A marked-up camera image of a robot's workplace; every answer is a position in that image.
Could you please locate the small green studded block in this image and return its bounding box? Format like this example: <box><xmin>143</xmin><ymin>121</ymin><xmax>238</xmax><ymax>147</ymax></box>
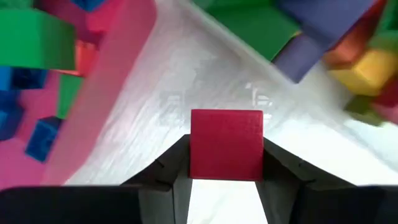
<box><xmin>55</xmin><ymin>73</ymin><xmax>85</xmax><ymax>120</ymax></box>

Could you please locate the red long block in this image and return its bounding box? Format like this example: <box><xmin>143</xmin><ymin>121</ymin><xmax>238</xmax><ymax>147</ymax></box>
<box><xmin>372</xmin><ymin>77</ymin><xmax>398</xmax><ymax>126</ymax></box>

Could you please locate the yellow block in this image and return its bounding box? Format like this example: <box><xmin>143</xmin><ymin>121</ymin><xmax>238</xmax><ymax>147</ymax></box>
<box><xmin>328</xmin><ymin>49</ymin><xmax>398</xmax><ymax>97</ymax></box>

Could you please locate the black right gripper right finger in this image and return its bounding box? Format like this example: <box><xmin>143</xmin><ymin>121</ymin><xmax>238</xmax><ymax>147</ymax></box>
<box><xmin>255</xmin><ymin>138</ymin><xmax>398</xmax><ymax>224</ymax></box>

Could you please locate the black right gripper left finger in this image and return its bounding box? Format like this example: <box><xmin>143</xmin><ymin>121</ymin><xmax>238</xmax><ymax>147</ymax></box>
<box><xmin>0</xmin><ymin>133</ymin><xmax>193</xmax><ymax>224</ymax></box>

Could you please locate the green studded brick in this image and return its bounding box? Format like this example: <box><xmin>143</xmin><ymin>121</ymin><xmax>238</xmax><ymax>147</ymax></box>
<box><xmin>369</xmin><ymin>29</ymin><xmax>398</xmax><ymax>54</ymax></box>

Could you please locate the small red block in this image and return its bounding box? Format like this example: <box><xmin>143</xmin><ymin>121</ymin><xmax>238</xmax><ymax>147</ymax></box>
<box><xmin>189</xmin><ymin>108</ymin><xmax>265</xmax><ymax>182</ymax></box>

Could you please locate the small blue studded block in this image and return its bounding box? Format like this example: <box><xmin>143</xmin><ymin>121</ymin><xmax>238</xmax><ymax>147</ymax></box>
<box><xmin>0</xmin><ymin>66</ymin><xmax>49</xmax><ymax>91</ymax></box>

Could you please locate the olive long block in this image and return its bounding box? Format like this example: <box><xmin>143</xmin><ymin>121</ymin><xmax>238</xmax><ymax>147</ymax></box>
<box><xmin>343</xmin><ymin>94</ymin><xmax>387</xmax><ymax>128</ymax></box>

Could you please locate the clear plastic bin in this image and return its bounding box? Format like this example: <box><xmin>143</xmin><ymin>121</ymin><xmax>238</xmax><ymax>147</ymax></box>
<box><xmin>183</xmin><ymin>0</ymin><xmax>398</xmax><ymax>187</ymax></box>

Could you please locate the green long block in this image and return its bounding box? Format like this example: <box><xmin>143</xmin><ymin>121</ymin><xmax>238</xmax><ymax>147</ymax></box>
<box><xmin>203</xmin><ymin>0</ymin><xmax>302</xmax><ymax>62</ymax></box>

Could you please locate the red plastic bin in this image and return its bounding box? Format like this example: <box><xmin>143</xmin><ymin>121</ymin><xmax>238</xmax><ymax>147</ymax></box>
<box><xmin>0</xmin><ymin>0</ymin><xmax>159</xmax><ymax>191</ymax></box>

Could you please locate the small orange block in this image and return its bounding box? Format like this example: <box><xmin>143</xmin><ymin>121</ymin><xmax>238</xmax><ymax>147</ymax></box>
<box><xmin>55</xmin><ymin>39</ymin><xmax>100</xmax><ymax>78</ymax></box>

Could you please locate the purple long block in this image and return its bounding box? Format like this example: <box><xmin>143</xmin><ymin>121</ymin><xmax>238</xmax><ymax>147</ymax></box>
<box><xmin>272</xmin><ymin>0</ymin><xmax>377</xmax><ymax>84</ymax></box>

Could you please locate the red-orange studded brick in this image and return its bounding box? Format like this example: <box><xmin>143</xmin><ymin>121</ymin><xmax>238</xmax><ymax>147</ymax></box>
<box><xmin>322</xmin><ymin>0</ymin><xmax>389</xmax><ymax>70</ymax></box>

